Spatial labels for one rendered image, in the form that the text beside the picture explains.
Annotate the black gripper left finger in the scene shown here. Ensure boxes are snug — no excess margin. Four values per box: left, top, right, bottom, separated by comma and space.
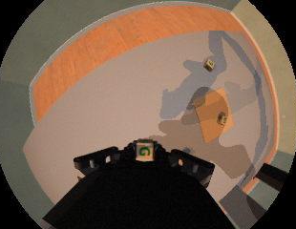
74, 140, 137, 181

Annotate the orange flat mat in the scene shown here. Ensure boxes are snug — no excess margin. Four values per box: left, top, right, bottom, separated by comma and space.
192, 87, 233, 144

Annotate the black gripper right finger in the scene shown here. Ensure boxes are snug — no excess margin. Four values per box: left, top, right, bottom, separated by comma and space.
153, 141, 215, 188

